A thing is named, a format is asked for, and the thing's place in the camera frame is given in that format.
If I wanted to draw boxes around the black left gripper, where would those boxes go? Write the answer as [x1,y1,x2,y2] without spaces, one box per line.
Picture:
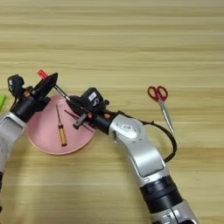
[10,73,59,123]

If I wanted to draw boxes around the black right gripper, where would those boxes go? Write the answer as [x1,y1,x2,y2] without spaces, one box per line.
[69,95,119,135]

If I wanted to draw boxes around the black tweezers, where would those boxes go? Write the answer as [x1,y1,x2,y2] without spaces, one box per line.
[63,108,95,134]

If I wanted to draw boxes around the green rectangular block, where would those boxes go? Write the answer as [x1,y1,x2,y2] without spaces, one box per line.
[0,94,7,112]

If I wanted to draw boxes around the right gripper labelled black box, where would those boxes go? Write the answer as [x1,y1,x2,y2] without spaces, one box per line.
[80,87,102,111]

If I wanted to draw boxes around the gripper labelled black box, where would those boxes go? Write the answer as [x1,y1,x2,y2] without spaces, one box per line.
[80,87,102,111]
[7,74,25,99]

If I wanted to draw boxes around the left gripper labelled black box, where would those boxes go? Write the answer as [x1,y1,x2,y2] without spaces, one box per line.
[7,74,25,99]

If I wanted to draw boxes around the pink round plate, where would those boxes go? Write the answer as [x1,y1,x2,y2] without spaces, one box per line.
[26,94,97,156]

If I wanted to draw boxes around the yellow handled screwdriver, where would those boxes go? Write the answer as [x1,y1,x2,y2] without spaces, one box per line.
[54,103,68,147]

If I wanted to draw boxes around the red handled scissors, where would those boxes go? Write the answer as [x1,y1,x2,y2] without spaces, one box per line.
[147,85,176,135]

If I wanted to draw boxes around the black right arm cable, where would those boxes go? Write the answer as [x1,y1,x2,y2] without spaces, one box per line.
[116,110,179,164]

